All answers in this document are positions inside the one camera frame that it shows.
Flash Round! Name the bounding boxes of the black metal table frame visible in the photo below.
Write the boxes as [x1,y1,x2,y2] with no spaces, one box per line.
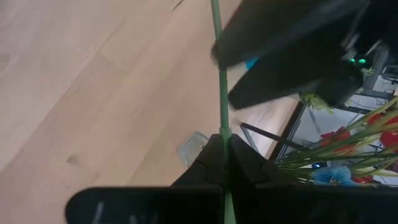
[241,101,310,162]

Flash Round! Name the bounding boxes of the dark red artificial tulip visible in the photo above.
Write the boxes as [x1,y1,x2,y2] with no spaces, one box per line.
[210,0,237,224]

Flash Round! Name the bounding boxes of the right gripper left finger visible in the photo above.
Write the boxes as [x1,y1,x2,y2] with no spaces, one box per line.
[172,134,227,187]

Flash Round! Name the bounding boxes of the small-leaf plant in white pot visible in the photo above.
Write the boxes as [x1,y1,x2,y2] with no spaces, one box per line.
[300,92,335,114]

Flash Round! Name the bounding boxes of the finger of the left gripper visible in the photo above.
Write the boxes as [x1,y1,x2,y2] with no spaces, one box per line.
[211,0,312,68]
[228,46,326,110]

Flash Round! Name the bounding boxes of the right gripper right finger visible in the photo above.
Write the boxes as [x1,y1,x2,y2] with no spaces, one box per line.
[229,134,282,187]

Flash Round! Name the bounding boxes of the red artificial flower bunch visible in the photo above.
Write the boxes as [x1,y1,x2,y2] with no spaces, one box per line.
[276,99,398,185]

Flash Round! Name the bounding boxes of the blue artificial flower bunch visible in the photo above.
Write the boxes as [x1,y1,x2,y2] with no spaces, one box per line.
[310,161,363,187]

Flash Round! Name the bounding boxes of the teal glass vase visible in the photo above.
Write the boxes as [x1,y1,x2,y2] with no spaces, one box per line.
[244,57,259,71]

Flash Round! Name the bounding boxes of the clear glass vase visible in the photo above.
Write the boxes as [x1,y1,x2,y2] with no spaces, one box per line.
[177,130,210,168]

